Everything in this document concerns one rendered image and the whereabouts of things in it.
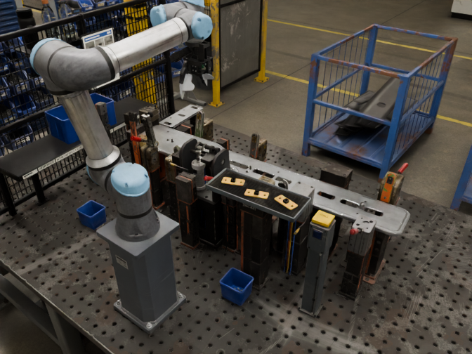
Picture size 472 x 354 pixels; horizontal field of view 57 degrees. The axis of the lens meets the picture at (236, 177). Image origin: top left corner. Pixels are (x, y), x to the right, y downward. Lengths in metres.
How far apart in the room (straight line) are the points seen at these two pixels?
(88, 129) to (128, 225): 0.33
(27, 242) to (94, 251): 0.33
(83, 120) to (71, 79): 0.21
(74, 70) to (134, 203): 0.46
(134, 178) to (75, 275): 0.74
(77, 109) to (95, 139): 0.12
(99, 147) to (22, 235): 0.98
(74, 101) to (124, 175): 0.27
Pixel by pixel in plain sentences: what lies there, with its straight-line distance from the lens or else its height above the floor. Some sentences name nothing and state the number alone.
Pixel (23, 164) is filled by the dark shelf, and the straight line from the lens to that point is 2.22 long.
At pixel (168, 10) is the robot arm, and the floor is 1.77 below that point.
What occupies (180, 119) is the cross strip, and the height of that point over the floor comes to 1.00.
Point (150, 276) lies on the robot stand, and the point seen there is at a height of 0.96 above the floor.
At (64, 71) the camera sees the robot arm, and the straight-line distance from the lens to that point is 1.24.
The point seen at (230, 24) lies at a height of 0.83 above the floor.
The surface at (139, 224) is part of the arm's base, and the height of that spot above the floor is 1.16.
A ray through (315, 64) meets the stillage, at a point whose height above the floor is 0.87.
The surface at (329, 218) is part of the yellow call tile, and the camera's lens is 1.52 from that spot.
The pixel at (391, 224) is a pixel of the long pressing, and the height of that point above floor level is 1.00.
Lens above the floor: 2.10
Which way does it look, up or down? 34 degrees down
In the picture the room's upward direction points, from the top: straight up
